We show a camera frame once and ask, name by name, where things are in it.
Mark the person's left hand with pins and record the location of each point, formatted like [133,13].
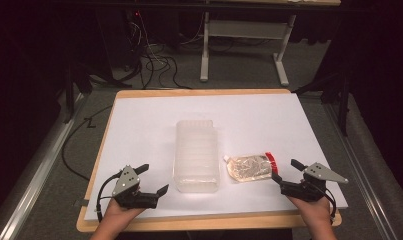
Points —
[119,214]

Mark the white board mat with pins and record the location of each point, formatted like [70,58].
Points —
[149,133]

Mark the clear pouch with red strip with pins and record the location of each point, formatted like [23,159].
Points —
[249,168]

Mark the person's right hand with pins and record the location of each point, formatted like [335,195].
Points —
[315,211]

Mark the grey tape piece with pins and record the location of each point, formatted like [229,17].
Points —
[81,202]

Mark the clear plastic container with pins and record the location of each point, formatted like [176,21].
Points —
[196,156]

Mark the black stand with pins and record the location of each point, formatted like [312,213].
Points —
[342,96]
[70,90]

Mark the table with white legs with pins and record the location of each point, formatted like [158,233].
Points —
[245,29]

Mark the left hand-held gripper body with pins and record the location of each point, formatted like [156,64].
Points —
[127,186]

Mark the metal floor rail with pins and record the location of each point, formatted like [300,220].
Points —
[35,173]
[362,173]

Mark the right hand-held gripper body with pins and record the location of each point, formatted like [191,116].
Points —
[305,190]

